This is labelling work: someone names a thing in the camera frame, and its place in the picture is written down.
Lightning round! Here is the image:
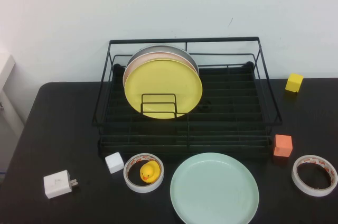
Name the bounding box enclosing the orange cube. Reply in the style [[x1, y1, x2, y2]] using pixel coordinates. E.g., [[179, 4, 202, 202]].
[[273, 134, 294, 157]]

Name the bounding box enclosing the pink speckled plate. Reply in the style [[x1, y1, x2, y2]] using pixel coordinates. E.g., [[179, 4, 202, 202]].
[[122, 51, 199, 87]]

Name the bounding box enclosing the white double-sided tape roll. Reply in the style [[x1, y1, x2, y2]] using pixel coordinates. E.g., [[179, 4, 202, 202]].
[[291, 154, 338, 198], [123, 152, 165, 194]]

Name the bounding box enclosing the white cube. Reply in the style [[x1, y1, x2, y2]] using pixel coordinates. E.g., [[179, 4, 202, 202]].
[[105, 152, 125, 174]]

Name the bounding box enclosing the yellow cube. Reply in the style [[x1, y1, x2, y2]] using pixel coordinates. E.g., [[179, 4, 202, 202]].
[[285, 72, 304, 93]]

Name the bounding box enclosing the mint green plate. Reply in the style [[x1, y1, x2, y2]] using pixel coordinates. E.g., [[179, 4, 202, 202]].
[[170, 152, 260, 224]]

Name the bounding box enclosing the grey plate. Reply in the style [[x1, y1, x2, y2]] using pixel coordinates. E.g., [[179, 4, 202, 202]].
[[126, 44, 200, 73]]

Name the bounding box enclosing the black wire dish rack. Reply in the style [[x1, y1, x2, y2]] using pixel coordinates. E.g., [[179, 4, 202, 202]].
[[91, 36, 283, 159]]

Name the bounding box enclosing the white power adapter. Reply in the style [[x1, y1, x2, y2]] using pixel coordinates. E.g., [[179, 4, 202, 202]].
[[43, 169, 79, 200]]

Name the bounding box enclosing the yellow plate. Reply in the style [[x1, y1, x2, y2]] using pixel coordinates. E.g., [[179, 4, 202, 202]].
[[124, 58, 203, 119]]

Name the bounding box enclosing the yellow rubber duck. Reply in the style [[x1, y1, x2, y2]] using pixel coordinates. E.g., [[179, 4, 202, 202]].
[[139, 161, 161, 184]]

